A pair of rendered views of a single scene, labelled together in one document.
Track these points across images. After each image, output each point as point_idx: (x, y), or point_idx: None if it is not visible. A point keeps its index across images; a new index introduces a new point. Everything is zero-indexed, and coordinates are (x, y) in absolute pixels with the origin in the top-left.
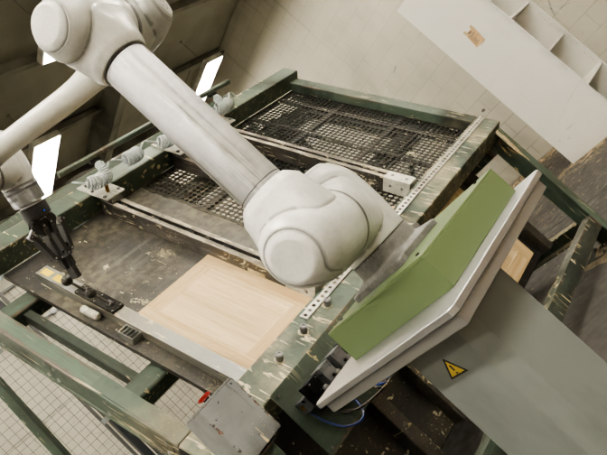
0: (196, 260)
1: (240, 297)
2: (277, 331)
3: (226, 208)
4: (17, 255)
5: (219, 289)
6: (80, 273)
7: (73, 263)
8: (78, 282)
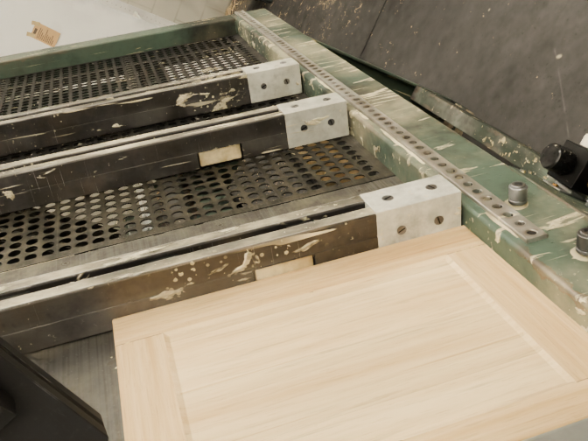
0: (91, 354)
1: (337, 320)
2: (526, 303)
3: (3, 251)
4: None
5: (265, 344)
6: (94, 410)
7: (17, 353)
8: None
